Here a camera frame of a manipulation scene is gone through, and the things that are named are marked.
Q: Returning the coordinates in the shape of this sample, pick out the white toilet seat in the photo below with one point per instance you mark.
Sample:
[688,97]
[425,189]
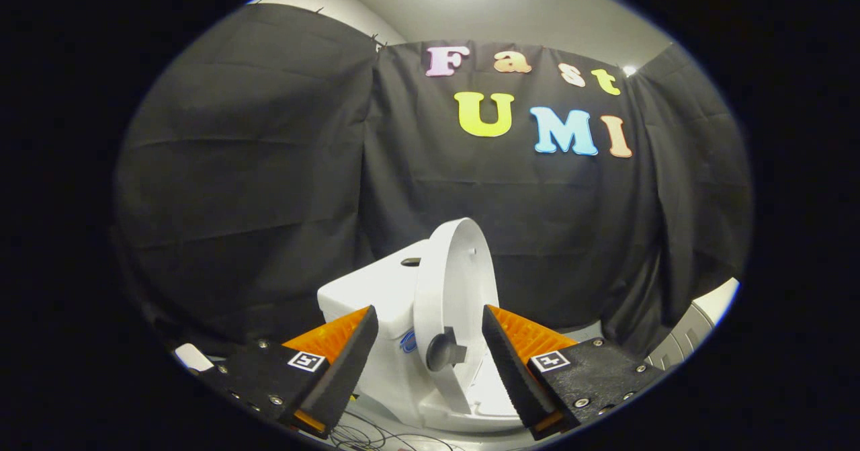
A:
[494,397]

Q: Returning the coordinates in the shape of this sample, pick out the white toilet lid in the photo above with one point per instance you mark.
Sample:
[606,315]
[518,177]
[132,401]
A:
[457,283]

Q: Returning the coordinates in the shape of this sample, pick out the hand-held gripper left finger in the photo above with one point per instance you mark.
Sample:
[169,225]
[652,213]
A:
[346,370]

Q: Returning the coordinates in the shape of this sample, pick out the black flush button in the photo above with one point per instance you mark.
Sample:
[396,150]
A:
[410,261]

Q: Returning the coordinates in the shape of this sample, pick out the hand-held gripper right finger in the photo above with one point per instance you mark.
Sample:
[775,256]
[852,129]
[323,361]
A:
[514,370]

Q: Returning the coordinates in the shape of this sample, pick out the grey slotted panel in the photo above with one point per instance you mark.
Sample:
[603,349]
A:
[678,343]

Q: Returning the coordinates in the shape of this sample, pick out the black backdrop cloth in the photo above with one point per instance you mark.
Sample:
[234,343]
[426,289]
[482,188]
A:
[269,169]

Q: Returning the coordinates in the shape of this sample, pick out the white ceramic toilet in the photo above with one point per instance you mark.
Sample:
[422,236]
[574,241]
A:
[366,290]

